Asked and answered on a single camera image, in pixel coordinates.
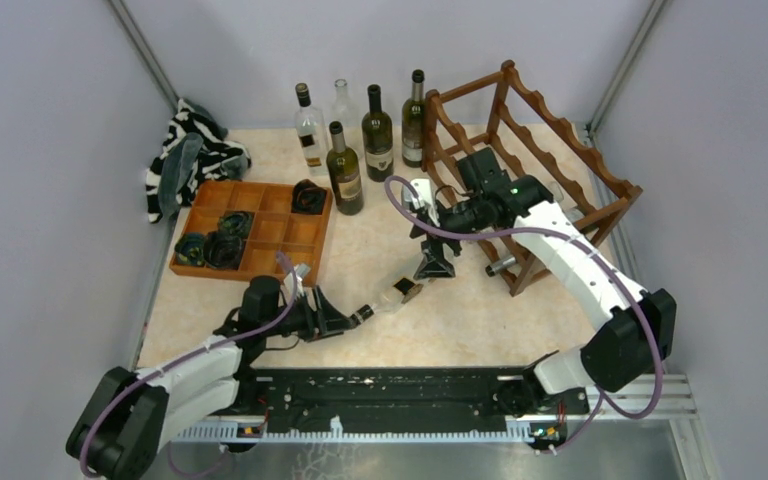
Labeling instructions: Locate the black rolled sock top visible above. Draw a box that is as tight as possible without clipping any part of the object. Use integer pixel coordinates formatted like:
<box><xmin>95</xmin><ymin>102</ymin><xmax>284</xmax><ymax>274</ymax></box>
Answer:
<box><xmin>291</xmin><ymin>179</ymin><xmax>327</xmax><ymax>215</ymax></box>

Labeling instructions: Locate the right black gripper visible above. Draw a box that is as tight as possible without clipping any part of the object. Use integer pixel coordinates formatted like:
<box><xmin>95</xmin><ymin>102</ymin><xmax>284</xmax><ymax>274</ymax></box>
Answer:
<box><xmin>410</xmin><ymin>194</ymin><xmax>488</xmax><ymax>280</ymax></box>

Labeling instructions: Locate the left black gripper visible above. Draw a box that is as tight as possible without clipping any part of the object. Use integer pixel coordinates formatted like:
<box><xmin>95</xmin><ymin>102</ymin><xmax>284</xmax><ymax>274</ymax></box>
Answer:
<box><xmin>262</xmin><ymin>284</ymin><xmax>356</xmax><ymax>342</ymax></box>

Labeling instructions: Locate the grey blue cloth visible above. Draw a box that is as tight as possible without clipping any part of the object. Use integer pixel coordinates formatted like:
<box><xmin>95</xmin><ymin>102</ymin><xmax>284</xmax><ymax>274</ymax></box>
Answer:
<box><xmin>157</xmin><ymin>133</ymin><xmax>203</xmax><ymax>217</ymax></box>

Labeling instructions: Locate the dark green wine bottle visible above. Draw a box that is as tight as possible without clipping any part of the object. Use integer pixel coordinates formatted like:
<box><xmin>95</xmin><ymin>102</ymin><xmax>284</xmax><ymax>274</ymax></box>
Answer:
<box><xmin>401</xmin><ymin>69</ymin><xmax>425</xmax><ymax>168</ymax></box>

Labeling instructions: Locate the orange wooden compartment tray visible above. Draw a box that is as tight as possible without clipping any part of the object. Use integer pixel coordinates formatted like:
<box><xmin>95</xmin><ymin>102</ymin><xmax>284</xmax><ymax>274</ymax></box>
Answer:
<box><xmin>169</xmin><ymin>181</ymin><xmax>334</xmax><ymax>286</ymax></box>

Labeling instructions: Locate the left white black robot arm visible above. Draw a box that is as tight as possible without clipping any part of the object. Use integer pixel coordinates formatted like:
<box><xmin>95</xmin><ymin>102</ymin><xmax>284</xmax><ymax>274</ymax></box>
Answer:
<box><xmin>65</xmin><ymin>275</ymin><xmax>374</xmax><ymax>479</ymax></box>

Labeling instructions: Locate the zebra striped cloth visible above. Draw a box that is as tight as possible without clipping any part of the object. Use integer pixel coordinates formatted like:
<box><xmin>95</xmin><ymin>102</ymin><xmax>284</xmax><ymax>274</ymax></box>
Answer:
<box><xmin>145</xmin><ymin>98</ymin><xmax>252</xmax><ymax>224</ymax></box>

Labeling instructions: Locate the dark wine bottle black cap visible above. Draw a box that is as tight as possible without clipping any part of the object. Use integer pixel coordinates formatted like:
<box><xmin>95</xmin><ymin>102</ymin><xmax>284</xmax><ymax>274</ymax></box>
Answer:
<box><xmin>361</xmin><ymin>84</ymin><xmax>394</xmax><ymax>183</ymax></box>

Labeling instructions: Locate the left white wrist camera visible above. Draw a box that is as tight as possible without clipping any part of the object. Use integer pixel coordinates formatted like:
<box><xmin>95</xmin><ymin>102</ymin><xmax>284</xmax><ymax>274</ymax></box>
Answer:
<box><xmin>283</xmin><ymin>263</ymin><xmax>311</xmax><ymax>300</ymax></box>

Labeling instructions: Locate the olive wine bottle grey cap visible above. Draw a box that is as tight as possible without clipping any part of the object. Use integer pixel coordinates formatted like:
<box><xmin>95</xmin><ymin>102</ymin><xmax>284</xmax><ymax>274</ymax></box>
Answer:
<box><xmin>485</xmin><ymin>207</ymin><xmax>584</xmax><ymax>277</ymax></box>

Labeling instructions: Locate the brown wooden wine rack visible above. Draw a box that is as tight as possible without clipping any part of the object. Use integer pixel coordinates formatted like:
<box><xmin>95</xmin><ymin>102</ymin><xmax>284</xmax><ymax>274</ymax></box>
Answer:
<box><xmin>421</xmin><ymin>60</ymin><xmax>644</xmax><ymax>297</ymax></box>

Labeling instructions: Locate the purple cable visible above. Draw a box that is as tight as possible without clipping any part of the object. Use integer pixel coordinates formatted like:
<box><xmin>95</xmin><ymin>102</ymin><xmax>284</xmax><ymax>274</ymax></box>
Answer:
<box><xmin>383</xmin><ymin>175</ymin><xmax>667</xmax><ymax>455</ymax></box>
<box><xmin>79</xmin><ymin>251</ymin><xmax>300</xmax><ymax>480</ymax></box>

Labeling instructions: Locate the dark rolled sock front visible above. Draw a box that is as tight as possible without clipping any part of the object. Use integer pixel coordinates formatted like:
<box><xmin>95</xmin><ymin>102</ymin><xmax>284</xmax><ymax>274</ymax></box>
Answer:
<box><xmin>203</xmin><ymin>231</ymin><xmax>245</xmax><ymax>270</ymax></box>

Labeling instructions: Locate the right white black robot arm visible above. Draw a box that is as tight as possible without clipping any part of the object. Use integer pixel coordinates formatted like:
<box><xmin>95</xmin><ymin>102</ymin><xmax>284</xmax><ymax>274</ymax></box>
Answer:
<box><xmin>402</xmin><ymin>148</ymin><xmax>677</xmax><ymax>412</ymax></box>

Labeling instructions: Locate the teal rolled sock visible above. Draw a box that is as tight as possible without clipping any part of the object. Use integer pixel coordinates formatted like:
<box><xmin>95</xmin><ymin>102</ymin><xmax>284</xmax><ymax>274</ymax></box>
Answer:
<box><xmin>173</xmin><ymin>232</ymin><xmax>206</xmax><ymax>267</ymax></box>

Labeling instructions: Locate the green wine bottle silver neck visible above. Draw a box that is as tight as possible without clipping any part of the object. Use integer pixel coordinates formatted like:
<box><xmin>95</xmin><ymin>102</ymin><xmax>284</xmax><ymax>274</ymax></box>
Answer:
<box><xmin>326</xmin><ymin>121</ymin><xmax>364</xmax><ymax>216</ymax></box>

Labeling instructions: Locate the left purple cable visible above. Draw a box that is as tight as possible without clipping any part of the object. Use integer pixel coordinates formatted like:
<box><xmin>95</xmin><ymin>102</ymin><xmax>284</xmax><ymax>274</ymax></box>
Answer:
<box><xmin>79</xmin><ymin>251</ymin><xmax>300</xmax><ymax>480</ymax></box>

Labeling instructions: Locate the dark rolled sock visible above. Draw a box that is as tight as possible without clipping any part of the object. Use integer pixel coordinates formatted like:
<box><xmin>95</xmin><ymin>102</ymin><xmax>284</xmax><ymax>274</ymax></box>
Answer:
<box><xmin>203</xmin><ymin>231</ymin><xmax>245</xmax><ymax>270</ymax></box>
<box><xmin>217</xmin><ymin>211</ymin><xmax>254</xmax><ymax>241</ymax></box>

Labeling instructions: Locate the grey cable comb strip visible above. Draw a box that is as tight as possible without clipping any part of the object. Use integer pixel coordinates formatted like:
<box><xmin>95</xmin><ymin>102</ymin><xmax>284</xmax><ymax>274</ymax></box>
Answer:
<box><xmin>172</xmin><ymin>417</ymin><xmax>536</xmax><ymax>445</ymax></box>

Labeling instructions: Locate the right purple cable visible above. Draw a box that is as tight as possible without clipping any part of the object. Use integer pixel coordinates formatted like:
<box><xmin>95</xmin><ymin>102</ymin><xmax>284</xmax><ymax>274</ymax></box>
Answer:
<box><xmin>383</xmin><ymin>175</ymin><xmax>667</xmax><ymax>455</ymax></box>

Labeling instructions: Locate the dark rolled sock middle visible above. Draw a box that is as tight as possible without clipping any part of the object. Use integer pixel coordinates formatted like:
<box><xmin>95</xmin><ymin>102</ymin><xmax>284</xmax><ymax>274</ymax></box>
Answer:
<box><xmin>217</xmin><ymin>211</ymin><xmax>254</xmax><ymax>241</ymax></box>

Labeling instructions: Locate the slim clear glass bottle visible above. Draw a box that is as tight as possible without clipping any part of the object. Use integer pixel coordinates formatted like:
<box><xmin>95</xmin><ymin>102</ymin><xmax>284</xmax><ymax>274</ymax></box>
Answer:
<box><xmin>547</xmin><ymin>181</ymin><xmax>566</xmax><ymax>205</ymax></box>

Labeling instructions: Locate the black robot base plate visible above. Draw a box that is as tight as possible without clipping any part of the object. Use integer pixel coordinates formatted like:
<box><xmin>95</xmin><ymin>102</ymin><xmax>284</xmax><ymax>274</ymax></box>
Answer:
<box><xmin>222</xmin><ymin>367</ymin><xmax>590</xmax><ymax>434</ymax></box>

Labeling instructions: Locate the clear square spirit bottle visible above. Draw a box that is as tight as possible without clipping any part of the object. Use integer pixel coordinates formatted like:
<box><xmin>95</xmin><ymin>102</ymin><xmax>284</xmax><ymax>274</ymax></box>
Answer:
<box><xmin>294</xmin><ymin>82</ymin><xmax>329</xmax><ymax>177</ymax></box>

